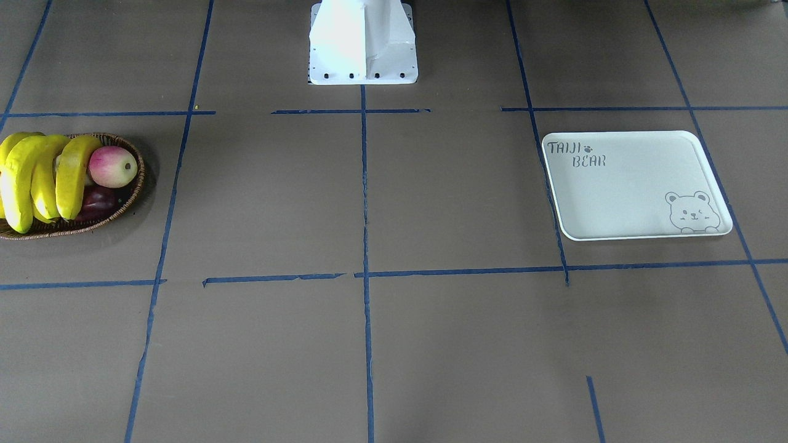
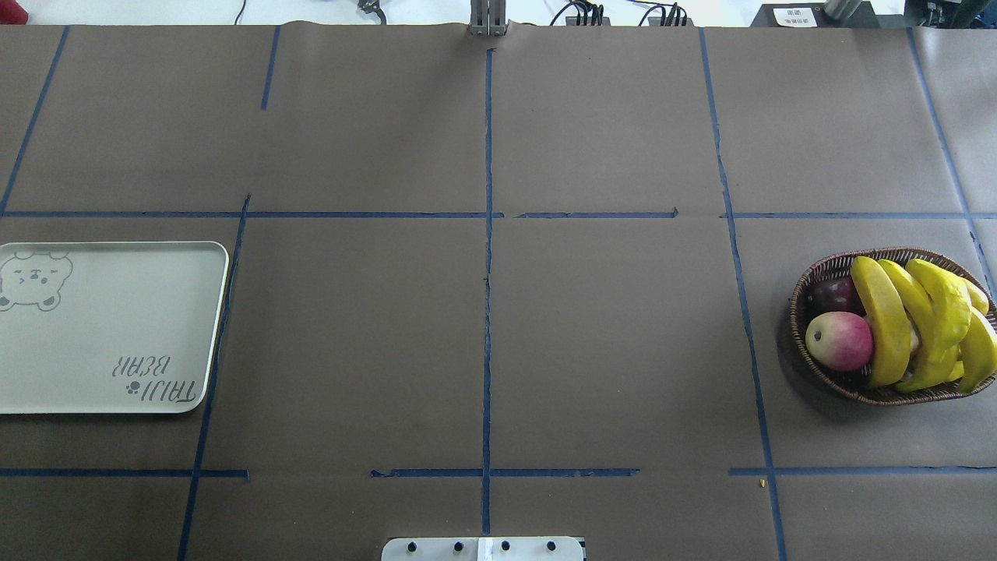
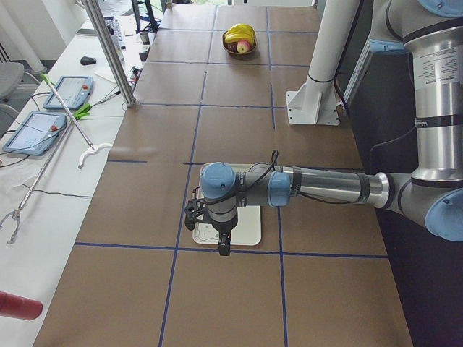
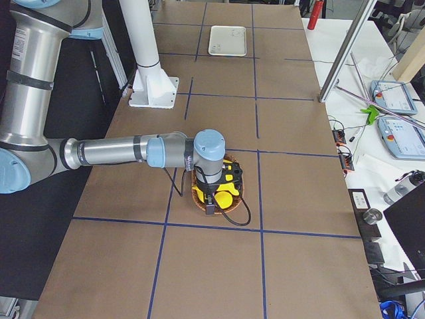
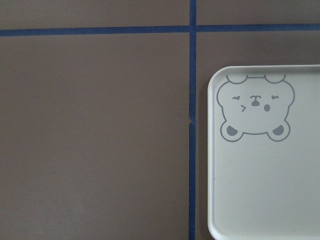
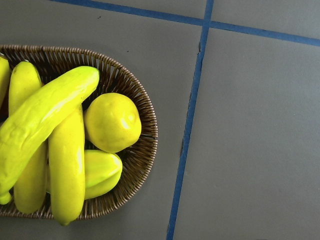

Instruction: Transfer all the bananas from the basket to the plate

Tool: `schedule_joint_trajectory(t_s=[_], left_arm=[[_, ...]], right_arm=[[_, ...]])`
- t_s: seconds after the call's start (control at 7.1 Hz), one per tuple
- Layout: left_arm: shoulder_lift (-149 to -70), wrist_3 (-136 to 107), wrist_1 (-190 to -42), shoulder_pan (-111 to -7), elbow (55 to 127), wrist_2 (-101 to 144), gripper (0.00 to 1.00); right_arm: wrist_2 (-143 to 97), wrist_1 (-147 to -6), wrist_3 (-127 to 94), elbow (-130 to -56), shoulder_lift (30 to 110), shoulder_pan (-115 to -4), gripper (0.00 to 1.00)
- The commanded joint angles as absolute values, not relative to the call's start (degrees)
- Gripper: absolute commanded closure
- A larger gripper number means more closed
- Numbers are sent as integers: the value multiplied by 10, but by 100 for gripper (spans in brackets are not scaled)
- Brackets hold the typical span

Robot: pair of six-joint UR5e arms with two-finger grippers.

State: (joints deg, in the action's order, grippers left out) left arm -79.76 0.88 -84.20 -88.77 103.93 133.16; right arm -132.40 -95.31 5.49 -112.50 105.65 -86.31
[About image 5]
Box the white bear tray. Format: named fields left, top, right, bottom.
left=207, top=65, right=320, bottom=240

